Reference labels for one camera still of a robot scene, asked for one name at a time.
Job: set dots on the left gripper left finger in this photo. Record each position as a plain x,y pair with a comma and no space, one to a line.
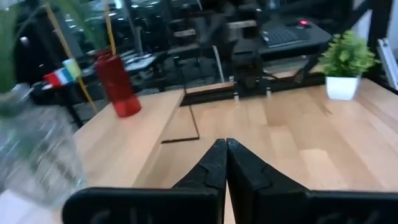
140,205

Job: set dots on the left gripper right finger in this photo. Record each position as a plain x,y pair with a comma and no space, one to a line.
311,208

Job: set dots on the clear cut-glass vase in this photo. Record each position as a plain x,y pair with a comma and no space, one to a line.
37,155

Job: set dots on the red ribbed glass vase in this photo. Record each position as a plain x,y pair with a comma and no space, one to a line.
119,87

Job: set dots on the wooden shelf with black legs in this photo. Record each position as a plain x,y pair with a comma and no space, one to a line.
133,130

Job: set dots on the red white green striped tag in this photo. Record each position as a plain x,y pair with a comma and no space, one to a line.
62,76

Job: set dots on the small green plant white pot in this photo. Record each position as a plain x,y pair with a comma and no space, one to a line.
345,56

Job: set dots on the black desk with laptop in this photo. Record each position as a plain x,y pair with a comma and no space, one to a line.
311,46

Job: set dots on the black laptop keyboard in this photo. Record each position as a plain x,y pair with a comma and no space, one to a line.
280,36

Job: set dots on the black aluminium table frame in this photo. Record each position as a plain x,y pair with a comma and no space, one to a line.
217,93

